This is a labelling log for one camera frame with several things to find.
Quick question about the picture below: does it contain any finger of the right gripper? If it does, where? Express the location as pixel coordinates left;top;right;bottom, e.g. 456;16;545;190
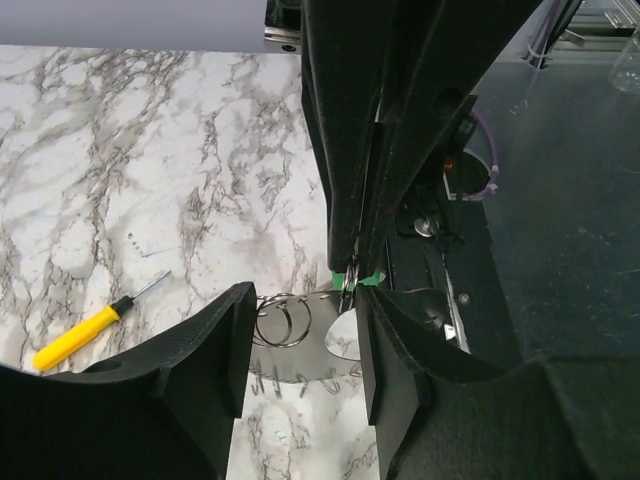
359;1;539;277

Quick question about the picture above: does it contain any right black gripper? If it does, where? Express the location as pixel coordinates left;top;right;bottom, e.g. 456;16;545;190
263;0;395;273

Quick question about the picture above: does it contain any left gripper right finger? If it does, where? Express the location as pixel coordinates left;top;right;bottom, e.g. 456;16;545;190
357;287;639;479

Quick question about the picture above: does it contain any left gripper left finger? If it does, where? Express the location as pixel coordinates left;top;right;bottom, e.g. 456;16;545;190
1;282;256;479

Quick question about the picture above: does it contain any green capped key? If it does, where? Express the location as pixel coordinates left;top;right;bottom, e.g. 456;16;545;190
329;267;389;291

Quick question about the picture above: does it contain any yellow handled screwdriver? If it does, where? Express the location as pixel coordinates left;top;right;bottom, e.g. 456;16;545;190
32;271;171;371

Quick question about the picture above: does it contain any aluminium front frame rail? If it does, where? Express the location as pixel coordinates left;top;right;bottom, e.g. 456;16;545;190
519;0;640;66

